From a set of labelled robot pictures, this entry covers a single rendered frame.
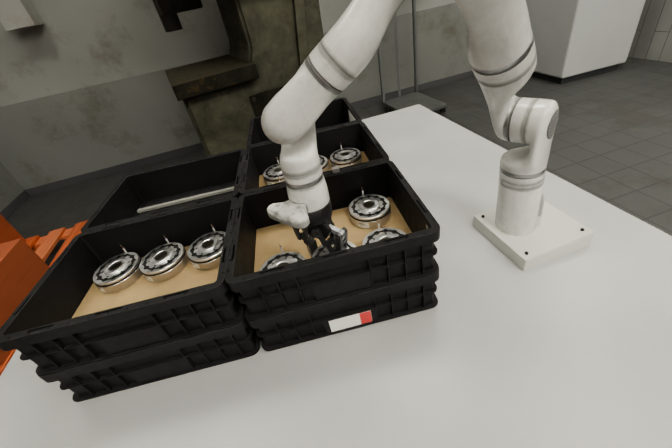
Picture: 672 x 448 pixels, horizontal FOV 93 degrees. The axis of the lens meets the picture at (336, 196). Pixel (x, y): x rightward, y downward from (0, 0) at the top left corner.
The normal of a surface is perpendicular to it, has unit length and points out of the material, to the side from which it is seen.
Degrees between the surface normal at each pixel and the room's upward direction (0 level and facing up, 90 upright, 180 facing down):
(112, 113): 90
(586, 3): 90
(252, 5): 90
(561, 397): 0
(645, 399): 0
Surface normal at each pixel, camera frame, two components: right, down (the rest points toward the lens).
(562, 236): -0.22, -0.79
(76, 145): 0.28, 0.50
